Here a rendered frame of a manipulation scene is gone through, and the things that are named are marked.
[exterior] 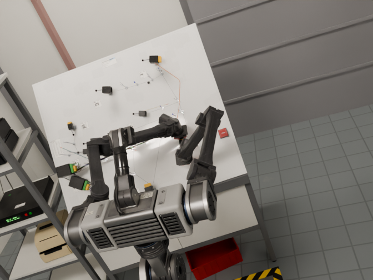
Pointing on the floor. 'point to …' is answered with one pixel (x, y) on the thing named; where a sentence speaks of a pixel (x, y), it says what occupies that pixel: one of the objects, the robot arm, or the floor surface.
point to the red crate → (213, 258)
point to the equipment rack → (28, 245)
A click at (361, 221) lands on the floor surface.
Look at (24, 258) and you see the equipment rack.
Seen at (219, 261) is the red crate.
